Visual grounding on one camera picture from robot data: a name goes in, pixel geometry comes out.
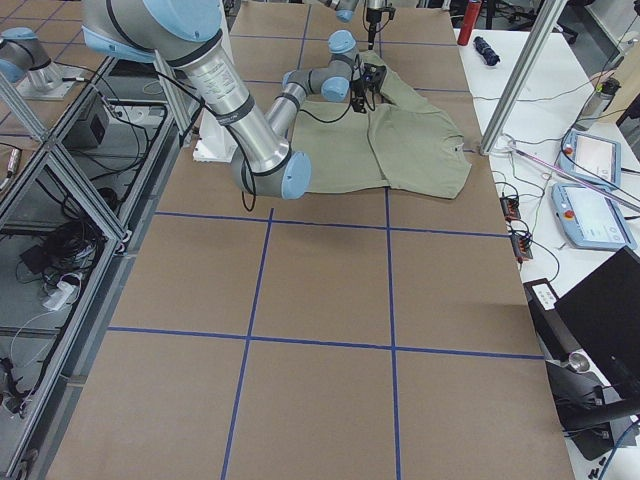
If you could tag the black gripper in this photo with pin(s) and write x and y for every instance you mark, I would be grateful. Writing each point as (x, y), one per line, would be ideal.
(358, 91)
(373, 18)

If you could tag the olive green long-sleeve shirt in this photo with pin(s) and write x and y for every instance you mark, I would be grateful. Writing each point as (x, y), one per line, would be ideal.
(405, 143)

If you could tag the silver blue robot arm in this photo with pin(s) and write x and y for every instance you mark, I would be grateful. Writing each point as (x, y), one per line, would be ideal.
(345, 10)
(188, 36)

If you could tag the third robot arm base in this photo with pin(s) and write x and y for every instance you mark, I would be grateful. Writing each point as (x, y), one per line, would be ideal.
(24, 61)

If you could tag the red cylindrical bottle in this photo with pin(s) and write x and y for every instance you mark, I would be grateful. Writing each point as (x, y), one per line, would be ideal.
(469, 20)

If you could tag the folded dark blue umbrella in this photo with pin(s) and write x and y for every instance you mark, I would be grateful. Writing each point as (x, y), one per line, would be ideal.
(487, 53)

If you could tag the small red circuit board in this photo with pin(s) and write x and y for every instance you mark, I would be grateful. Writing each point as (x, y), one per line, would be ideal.
(510, 208)

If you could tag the far blue teach pendant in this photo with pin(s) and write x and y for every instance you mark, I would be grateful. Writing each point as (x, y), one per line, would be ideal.
(591, 158)

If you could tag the blue teach pendant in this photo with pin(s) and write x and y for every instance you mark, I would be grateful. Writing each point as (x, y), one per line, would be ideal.
(589, 219)
(591, 158)

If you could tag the near blue teach pendant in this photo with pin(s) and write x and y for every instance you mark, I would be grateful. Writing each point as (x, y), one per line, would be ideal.
(589, 219)

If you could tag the black box with white label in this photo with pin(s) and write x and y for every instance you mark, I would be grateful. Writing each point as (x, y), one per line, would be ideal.
(554, 334)

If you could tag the black laptop monitor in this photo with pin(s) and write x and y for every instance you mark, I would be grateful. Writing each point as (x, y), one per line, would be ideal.
(602, 314)

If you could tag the silver metal cup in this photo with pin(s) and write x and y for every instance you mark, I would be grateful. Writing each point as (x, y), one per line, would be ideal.
(578, 363)

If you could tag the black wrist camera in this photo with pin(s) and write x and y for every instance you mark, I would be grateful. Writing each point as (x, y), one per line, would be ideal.
(373, 77)

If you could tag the aluminium frame upright post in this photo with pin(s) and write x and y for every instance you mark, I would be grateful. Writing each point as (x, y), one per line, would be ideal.
(536, 40)

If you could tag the aluminium frame side rack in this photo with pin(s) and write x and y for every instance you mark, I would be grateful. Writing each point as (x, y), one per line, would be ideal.
(82, 167)

